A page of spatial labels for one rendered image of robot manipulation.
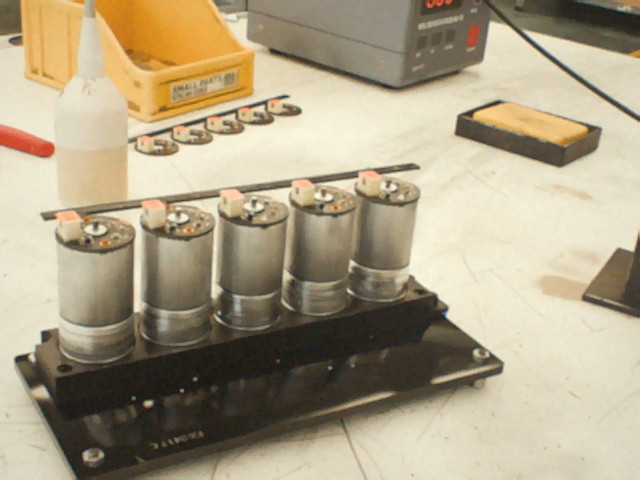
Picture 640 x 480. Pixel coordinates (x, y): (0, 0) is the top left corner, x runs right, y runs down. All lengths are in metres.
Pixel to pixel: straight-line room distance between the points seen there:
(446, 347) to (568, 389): 0.05
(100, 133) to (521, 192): 0.23
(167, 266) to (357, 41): 0.41
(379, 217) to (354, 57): 0.37
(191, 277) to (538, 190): 0.28
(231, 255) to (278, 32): 0.44
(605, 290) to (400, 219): 0.13
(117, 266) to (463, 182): 0.29
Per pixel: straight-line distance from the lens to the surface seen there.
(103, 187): 0.48
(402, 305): 0.38
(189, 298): 0.33
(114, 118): 0.47
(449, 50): 0.74
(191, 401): 0.33
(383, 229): 0.36
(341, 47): 0.72
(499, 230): 0.50
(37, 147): 0.55
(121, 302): 0.32
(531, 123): 0.64
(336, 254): 0.35
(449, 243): 0.48
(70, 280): 0.32
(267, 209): 0.34
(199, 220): 0.33
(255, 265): 0.34
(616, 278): 0.47
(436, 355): 0.36
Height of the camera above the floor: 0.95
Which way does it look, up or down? 26 degrees down
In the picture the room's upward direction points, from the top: 5 degrees clockwise
